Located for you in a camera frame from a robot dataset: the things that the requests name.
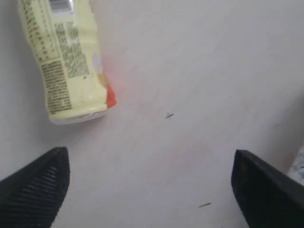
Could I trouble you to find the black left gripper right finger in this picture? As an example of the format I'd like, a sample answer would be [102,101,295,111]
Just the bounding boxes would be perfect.
[231,150,304,228]

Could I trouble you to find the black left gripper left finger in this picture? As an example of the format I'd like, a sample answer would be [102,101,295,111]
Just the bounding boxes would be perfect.
[0,147,70,228]

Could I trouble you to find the clear bottle butterfly label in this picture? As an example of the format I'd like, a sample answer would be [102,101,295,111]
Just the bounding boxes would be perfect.
[287,145,304,186]

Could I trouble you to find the yellow bottle with red cap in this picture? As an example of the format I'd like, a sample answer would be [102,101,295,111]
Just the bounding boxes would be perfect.
[17,0,116,124]

